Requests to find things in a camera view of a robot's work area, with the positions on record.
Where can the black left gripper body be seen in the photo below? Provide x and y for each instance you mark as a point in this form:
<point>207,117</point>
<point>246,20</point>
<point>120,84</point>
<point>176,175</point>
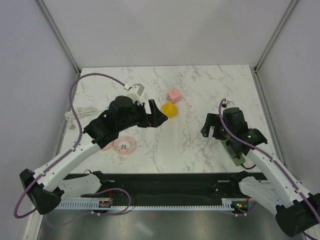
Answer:
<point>138,117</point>

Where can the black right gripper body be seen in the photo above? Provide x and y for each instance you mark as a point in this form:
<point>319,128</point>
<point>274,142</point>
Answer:
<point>226,135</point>

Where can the yellow cube plug adapter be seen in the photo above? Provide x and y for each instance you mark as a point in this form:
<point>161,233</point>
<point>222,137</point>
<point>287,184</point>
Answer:
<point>170,110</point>

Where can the pink cube plug adapter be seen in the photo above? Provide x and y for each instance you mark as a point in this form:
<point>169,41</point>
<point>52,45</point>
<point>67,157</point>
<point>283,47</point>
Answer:
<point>174,96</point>

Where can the green power strip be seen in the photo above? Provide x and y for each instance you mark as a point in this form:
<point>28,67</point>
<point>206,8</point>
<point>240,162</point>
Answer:
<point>220,134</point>

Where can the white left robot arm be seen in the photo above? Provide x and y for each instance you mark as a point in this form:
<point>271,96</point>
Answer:
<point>46,186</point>

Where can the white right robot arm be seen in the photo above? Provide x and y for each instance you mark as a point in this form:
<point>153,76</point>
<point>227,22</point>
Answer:
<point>295,208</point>

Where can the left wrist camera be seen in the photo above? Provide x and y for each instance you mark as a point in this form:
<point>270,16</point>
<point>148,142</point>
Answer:
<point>134,92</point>

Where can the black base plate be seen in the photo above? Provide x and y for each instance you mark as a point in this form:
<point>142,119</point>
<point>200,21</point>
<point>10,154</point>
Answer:
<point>217,185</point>

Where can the white cable duct rail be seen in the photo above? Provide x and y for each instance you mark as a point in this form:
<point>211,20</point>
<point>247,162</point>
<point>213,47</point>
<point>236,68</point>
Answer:
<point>152,203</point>

